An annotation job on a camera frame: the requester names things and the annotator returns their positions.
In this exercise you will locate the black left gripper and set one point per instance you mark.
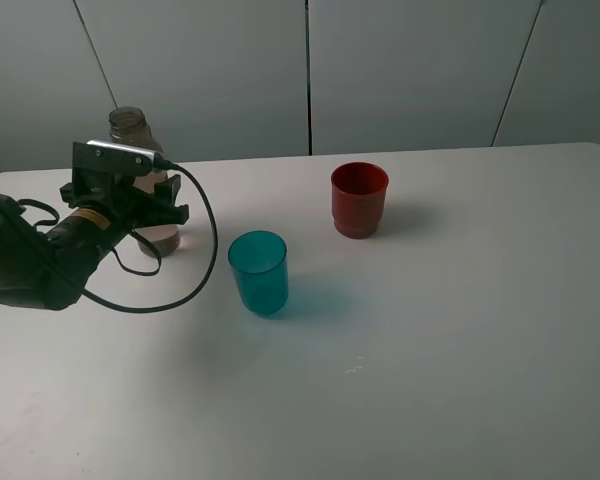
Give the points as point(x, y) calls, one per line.
point(105, 203)

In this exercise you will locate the clear smoky plastic bottle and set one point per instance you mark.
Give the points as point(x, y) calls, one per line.
point(128, 126)

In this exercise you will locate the teal translucent plastic cup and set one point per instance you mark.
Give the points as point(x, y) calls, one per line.
point(259, 264)

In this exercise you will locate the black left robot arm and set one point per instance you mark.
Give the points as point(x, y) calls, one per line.
point(49, 270)

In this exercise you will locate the red plastic cup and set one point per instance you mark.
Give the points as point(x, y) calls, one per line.
point(358, 198)

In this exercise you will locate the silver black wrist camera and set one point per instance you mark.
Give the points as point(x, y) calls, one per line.
point(112, 158)

